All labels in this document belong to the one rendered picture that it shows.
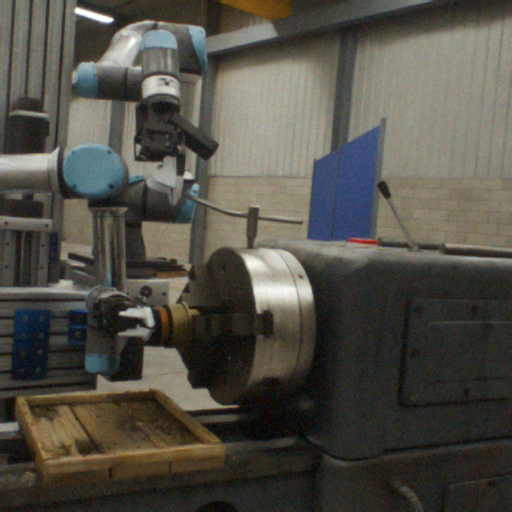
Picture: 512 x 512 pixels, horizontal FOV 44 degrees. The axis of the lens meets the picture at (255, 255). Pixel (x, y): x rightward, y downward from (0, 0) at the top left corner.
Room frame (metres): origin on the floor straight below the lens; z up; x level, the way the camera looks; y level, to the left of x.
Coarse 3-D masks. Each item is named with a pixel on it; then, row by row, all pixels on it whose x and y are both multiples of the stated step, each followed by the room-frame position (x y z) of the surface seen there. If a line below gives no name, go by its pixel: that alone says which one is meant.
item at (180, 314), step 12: (156, 312) 1.18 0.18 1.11; (168, 312) 1.19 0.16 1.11; (180, 312) 1.20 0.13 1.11; (192, 312) 1.22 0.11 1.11; (156, 324) 1.17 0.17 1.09; (168, 324) 1.18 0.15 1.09; (180, 324) 1.18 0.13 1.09; (192, 324) 1.19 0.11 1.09; (156, 336) 1.17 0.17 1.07; (168, 336) 1.18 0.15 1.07; (180, 336) 1.18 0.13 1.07; (192, 336) 1.21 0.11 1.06; (180, 348) 1.22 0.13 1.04
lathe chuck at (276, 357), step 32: (224, 256) 1.28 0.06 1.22; (256, 256) 1.23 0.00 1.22; (224, 288) 1.27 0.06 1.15; (256, 288) 1.16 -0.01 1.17; (288, 288) 1.19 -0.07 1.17; (288, 320) 1.16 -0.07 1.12; (224, 352) 1.25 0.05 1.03; (256, 352) 1.13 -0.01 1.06; (288, 352) 1.16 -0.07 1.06; (224, 384) 1.24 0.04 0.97; (256, 384) 1.16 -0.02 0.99
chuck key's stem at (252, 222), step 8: (248, 208) 1.27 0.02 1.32; (256, 208) 1.26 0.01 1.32; (248, 216) 1.27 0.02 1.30; (256, 216) 1.26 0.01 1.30; (248, 224) 1.27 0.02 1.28; (256, 224) 1.27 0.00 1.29; (248, 232) 1.27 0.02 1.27; (256, 232) 1.27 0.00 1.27; (248, 240) 1.27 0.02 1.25; (248, 248) 1.27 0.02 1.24
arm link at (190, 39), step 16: (176, 32) 1.71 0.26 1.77; (192, 32) 1.72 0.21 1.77; (192, 48) 1.71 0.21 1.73; (192, 64) 1.73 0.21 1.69; (192, 80) 1.75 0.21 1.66; (192, 96) 1.76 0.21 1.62; (192, 112) 1.77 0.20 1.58; (192, 176) 1.79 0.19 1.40; (160, 192) 1.76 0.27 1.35; (192, 192) 1.77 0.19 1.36; (160, 208) 1.76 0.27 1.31; (176, 208) 1.76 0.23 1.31; (192, 208) 1.76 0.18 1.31; (176, 224) 1.80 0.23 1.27
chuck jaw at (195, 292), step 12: (204, 264) 1.33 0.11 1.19; (192, 276) 1.32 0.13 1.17; (204, 276) 1.30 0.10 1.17; (192, 288) 1.27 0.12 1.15; (204, 288) 1.29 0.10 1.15; (216, 288) 1.30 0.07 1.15; (180, 300) 1.25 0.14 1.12; (192, 300) 1.25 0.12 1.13; (204, 300) 1.27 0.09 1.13; (216, 300) 1.28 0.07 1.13; (204, 312) 1.28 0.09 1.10; (216, 312) 1.29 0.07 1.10; (228, 312) 1.31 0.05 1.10
